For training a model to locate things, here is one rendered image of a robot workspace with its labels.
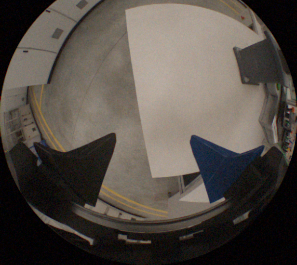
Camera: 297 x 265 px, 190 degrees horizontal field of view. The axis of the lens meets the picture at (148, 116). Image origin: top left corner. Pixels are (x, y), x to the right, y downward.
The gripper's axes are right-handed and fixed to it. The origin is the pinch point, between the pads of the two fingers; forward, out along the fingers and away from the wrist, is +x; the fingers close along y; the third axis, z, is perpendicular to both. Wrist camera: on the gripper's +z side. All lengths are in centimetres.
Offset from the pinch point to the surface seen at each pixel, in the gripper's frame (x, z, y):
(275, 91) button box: 6, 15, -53
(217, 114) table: 18.3, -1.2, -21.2
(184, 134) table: 19.1, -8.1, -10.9
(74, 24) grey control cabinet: 130, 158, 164
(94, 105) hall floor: 117, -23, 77
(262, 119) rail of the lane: 12, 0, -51
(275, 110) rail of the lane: 5, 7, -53
